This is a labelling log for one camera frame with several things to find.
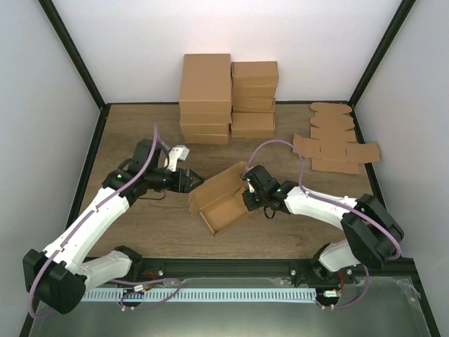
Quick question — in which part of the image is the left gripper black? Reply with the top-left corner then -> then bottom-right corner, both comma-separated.
147,168 -> 204,194

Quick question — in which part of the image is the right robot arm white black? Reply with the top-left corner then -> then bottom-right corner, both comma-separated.
241,165 -> 404,283

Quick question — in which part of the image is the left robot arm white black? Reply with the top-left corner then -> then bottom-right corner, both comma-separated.
22,140 -> 204,315

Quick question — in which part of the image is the bottom large folded box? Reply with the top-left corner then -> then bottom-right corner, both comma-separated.
183,134 -> 230,145

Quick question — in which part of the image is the bottom small folded box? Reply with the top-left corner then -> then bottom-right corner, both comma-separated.
231,112 -> 275,138

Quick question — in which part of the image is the top large folded cardboard box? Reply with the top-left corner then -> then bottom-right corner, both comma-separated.
179,53 -> 232,114

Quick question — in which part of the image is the top small folded cardboard box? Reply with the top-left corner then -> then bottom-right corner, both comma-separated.
232,61 -> 279,87

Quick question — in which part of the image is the stack of flat cardboard blanks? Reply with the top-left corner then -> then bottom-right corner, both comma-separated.
293,103 -> 380,174

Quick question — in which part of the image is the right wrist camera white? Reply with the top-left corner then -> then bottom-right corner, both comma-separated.
246,178 -> 255,193

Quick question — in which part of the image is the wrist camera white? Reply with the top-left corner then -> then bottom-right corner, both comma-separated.
246,178 -> 255,193
164,145 -> 189,172

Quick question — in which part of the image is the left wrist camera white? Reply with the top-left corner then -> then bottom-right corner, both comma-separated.
164,145 -> 189,172

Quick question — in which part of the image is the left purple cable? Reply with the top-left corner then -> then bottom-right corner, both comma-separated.
27,125 -> 183,319

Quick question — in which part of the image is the purple cable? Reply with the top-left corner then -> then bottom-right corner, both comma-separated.
245,140 -> 404,312
27,125 -> 183,319

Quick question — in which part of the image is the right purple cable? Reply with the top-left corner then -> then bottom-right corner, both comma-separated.
245,140 -> 404,312

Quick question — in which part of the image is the black aluminium frame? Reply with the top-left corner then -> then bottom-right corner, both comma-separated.
39,0 -> 440,336

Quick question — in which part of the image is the light blue slotted cable duct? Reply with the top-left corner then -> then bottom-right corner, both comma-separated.
81,288 -> 316,304

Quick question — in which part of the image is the grey metal base plate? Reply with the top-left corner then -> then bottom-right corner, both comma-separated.
30,277 -> 430,336

